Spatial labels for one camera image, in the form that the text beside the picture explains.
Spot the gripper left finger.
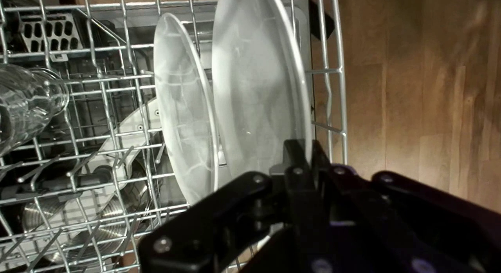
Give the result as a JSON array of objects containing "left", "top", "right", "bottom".
[{"left": 139, "top": 139, "right": 318, "bottom": 273}]

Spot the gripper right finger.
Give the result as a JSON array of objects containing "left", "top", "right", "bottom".
[{"left": 312, "top": 141, "right": 501, "bottom": 273}]

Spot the large white translucent plate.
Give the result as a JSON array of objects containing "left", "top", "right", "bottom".
[{"left": 211, "top": 0, "right": 314, "bottom": 180}]

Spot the small white translucent plate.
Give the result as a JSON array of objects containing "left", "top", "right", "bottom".
[{"left": 153, "top": 13, "right": 220, "bottom": 206}]

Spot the dishwasher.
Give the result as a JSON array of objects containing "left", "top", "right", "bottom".
[{"left": 0, "top": 0, "right": 349, "bottom": 273}]

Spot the clear drinking glass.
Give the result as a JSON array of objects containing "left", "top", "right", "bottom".
[{"left": 0, "top": 63, "right": 70, "bottom": 157}]

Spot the grey slotted basket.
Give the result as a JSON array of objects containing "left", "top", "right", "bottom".
[{"left": 18, "top": 13, "right": 84, "bottom": 63}]

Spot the grey wire dishwasher rack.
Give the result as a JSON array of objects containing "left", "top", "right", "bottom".
[{"left": 0, "top": 0, "right": 349, "bottom": 273}]

